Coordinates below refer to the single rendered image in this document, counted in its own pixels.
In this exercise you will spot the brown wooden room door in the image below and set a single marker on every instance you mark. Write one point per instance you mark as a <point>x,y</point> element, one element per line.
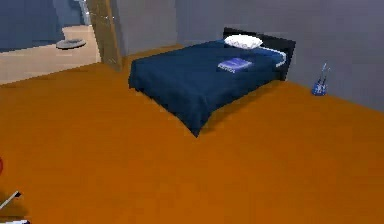
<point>106,33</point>

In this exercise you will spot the grey rod with black tip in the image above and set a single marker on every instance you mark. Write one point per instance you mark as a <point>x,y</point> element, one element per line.
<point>10,199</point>

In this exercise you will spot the blue book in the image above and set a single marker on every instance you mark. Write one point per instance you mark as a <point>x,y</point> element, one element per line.
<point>235,64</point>

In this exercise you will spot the grey round floor lamp base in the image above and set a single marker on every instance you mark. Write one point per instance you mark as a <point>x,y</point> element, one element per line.
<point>70,43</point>

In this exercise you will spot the white bar with black end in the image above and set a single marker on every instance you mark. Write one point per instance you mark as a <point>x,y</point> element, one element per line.
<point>15,221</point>

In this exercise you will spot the white pillow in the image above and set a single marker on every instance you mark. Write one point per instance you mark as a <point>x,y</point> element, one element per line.
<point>243,41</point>

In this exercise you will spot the dark blue bed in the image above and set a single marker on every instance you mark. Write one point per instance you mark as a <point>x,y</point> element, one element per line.
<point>200,83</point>

